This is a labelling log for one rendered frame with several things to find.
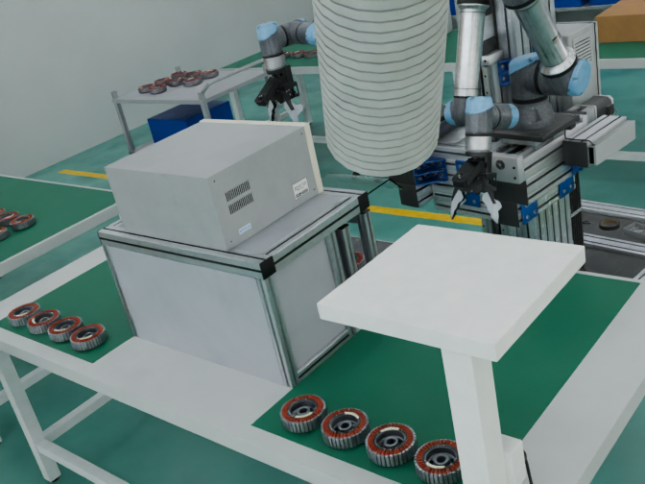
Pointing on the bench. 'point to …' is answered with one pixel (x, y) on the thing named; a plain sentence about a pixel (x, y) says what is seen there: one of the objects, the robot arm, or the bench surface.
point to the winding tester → (216, 181)
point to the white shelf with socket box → (461, 321)
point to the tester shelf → (266, 257)
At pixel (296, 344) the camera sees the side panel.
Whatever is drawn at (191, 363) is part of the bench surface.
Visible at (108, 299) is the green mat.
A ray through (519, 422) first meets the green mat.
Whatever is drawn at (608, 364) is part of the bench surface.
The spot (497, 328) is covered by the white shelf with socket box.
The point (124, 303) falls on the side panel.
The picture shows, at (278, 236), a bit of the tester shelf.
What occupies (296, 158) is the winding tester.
